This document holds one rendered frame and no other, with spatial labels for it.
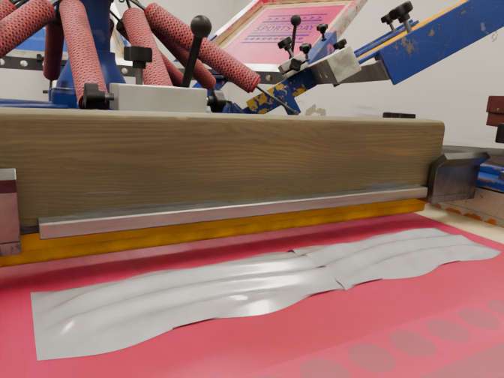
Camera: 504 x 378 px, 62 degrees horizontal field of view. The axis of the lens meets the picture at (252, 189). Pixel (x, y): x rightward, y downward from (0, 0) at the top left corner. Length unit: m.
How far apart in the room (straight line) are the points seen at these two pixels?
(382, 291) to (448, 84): 2.44
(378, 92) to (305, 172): 2.70
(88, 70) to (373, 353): 0.67
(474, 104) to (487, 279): 2.27
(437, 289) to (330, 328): 0.10
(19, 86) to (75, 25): 3.54
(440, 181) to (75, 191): 0.34
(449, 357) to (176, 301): 0.15
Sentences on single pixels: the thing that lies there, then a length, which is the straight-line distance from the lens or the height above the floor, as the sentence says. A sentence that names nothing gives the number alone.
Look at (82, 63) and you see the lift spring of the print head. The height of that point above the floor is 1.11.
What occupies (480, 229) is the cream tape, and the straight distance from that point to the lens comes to 0.49.
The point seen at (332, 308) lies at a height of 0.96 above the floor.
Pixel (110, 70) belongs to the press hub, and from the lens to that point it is 1.10.
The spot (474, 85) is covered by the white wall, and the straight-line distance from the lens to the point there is 2.61.
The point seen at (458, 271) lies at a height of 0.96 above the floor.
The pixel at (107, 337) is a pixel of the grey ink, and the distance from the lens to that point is 0.23.
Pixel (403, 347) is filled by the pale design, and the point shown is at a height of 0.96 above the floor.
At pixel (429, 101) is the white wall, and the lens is 2.77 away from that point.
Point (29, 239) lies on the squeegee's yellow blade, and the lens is 0.30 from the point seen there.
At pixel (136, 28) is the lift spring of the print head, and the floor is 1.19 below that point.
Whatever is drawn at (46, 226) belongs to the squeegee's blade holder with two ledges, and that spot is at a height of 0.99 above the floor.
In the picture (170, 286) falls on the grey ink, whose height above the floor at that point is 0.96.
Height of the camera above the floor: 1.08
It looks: 13 degrees down
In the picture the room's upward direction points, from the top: 3 degrees clockwise
